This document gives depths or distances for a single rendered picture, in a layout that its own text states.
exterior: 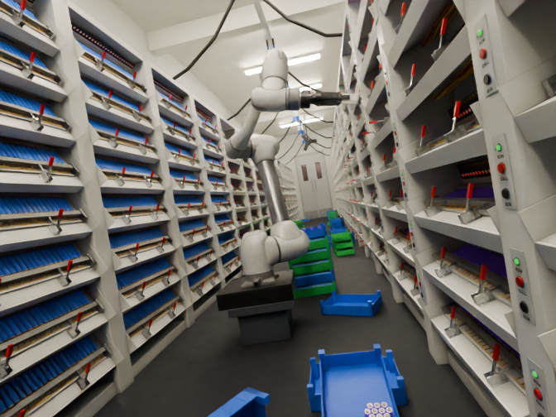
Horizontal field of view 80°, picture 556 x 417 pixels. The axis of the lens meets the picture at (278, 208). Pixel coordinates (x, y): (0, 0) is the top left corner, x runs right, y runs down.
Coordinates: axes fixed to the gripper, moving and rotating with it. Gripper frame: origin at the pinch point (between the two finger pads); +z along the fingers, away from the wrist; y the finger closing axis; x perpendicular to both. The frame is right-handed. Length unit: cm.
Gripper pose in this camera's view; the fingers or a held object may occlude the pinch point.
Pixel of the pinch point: (350, 98)
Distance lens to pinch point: 146.8
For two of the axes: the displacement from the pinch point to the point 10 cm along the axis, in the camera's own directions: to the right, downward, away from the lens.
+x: -0.3, 10.0, 0.4
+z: 9.9, 0.4, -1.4
